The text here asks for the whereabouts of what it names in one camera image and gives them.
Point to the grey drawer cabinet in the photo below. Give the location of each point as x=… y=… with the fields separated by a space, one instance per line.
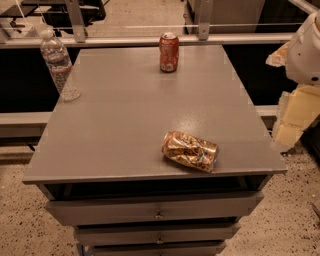
x=107 y=143

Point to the grey drawer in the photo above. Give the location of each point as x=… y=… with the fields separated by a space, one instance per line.
x=202 y=248
x=154 y=208
x=157 y=234

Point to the upright red soda can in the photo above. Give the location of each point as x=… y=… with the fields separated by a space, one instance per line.
x=169 y=52

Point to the grey metal rail frame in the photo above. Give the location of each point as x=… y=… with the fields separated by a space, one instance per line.
x=185 y=40

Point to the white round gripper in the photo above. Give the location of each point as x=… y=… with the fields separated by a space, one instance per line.
x=305 y=55

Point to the dark office chair base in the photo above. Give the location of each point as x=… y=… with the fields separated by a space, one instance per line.
x=66 y=13

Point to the bottom grey drawer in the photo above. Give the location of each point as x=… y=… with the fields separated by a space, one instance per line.
x=202 y=248

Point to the top grey drawer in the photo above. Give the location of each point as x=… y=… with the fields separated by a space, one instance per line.
x=154 y=208

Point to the orange soda can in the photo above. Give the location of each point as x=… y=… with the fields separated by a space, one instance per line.
x=190 y=151

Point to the clear plastic water bottle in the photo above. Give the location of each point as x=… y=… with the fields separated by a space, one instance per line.
x=58 y=62

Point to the middle grey drawer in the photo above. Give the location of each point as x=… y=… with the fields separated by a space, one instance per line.
x=157 y=234

